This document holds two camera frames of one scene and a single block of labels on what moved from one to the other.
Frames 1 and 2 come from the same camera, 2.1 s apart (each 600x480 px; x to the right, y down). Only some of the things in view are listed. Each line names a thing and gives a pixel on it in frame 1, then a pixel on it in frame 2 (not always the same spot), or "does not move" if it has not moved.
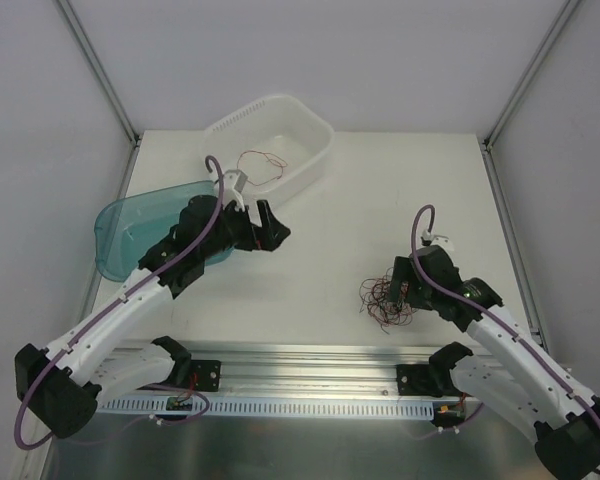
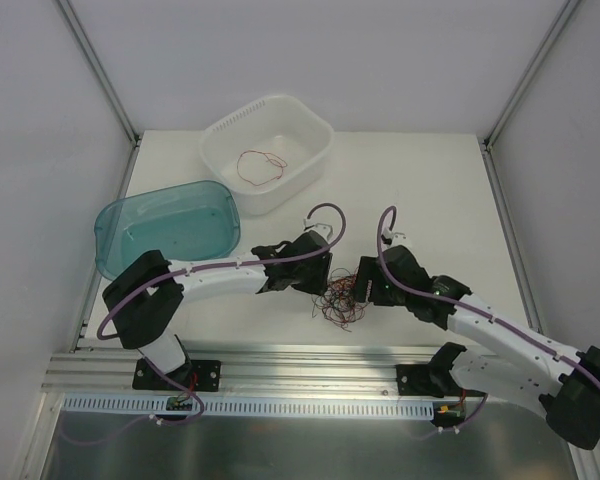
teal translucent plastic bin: x=125 y=232 does not move
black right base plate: x=417 y=380 does not move
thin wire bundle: x=379 y=306 → x=340 y=302
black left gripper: x=247 y=228 → x=318 y=267
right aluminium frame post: x=507 y=111 does not move
